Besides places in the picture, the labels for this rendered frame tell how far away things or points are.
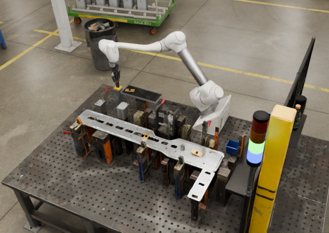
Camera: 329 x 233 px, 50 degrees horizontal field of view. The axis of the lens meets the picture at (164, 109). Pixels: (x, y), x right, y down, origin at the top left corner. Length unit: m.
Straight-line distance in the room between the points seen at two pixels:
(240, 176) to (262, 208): 0.58
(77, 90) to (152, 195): 2.88
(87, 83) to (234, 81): 2.25
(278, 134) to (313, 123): 3.19
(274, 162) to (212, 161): 1.01
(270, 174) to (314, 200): 1.22
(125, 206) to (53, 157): 0.91
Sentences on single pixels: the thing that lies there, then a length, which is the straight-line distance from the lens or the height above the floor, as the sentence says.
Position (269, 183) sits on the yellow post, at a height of 1.56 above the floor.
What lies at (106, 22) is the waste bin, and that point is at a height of 0.71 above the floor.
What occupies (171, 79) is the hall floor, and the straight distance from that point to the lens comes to 5.47.
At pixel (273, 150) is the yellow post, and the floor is 1.80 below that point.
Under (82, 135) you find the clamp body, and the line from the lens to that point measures 3.22.
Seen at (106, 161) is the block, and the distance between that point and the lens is 3.21.
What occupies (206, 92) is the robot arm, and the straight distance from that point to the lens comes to 3.27.
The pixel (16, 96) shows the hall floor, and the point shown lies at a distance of 5.71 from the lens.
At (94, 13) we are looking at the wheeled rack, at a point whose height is 0.28.
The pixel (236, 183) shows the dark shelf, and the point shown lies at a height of 1.03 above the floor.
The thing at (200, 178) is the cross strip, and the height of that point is 1.00.
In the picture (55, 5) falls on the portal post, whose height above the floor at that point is 0.79.
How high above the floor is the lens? 3.05
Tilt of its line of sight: 39 degrees down
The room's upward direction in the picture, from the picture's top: 3 degrees counter-clockwise
